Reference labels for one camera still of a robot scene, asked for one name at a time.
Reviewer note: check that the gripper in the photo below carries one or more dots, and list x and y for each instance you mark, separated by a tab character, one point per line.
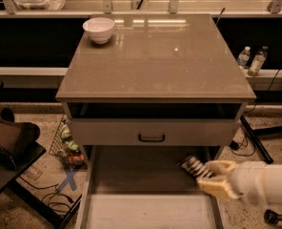
247	182

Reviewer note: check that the dark chocolate bar wrapper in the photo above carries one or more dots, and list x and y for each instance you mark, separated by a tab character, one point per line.
196	168

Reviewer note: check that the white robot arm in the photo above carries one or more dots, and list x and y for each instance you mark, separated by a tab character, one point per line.
250	182

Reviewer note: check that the closed grey top drawer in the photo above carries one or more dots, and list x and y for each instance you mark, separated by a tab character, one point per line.
177	132

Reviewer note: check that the open grey middle drawer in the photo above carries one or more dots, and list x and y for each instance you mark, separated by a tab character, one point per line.
144	187

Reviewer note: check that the grey drawer cabinet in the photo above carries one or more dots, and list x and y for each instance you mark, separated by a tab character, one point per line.
156	67

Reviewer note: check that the black stand leg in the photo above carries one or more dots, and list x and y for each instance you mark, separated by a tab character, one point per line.
255	141

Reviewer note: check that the black caster wheel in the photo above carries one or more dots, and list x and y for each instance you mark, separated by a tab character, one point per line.
271	217

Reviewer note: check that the clear bottle yellow liquid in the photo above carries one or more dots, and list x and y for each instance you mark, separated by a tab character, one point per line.
258	61

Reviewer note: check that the clear water bottle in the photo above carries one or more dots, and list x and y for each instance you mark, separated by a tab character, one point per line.
243	57

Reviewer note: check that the white ceramic bowl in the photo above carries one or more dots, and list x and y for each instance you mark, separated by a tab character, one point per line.
99	30

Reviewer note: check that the dark office chair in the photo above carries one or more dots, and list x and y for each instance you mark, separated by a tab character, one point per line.
18	151

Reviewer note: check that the black drawer handle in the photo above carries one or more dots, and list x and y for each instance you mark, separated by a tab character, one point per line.
151	139

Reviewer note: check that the wire basket with items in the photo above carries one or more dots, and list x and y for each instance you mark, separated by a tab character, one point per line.
64	148

